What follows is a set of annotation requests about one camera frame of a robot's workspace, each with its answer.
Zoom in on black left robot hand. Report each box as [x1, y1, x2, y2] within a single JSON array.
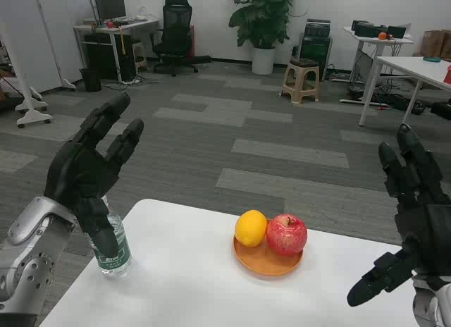
[[44, 92, 145, 259]]

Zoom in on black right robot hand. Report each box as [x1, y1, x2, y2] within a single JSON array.
[[347, 123, 451, 308]]

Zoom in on clear water bottle green label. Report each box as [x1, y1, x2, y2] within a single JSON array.
[[89, 195, 133, 279]]

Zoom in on black trash bin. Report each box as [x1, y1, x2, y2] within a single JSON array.
[[79, 67, 103, 93]]

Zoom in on black under-desk cabinet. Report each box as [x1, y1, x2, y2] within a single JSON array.
[[83, 34, 137, 82]]

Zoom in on small beige stool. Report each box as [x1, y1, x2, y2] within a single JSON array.
[[132, 41, 148, 73]]

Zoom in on white wheeled partition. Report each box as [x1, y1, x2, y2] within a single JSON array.
[[0, 0, 82, 129]]

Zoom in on red apple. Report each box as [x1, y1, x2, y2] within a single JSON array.
[[266, 214, 308, 257]]

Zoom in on white office desk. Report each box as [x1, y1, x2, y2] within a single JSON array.
[[73, 18, 160, 84]]

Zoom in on orange round plate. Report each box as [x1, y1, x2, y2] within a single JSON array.
[[233, 217, 304, 278]]

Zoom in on black computer monitor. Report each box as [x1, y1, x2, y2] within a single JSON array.
[[93, 0, 127, 25]]

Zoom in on white table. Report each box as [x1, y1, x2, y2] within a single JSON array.
[[358, 55, 451, 127]]

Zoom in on black mesh office chair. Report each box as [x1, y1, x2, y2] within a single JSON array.
[[151, 0, 199, 78]]

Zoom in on yellow orange fruit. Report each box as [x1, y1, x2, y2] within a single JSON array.
[[235, 209, 268, 248]]

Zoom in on brown paper bags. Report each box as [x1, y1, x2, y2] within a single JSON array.
[[421, 29, 451, 58]]

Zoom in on beige plastic stool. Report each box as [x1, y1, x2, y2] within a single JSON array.
[[280, 58, 321, 104]]

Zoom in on black green glass cabinet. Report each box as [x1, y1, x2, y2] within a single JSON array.
[[298, 18, 333, 82]]

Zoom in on green plant in white pot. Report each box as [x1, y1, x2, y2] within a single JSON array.
[[228, 0, 302, 76]]

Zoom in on white desk with cables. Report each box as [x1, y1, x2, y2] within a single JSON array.
[[343, 25, 416, 104]]

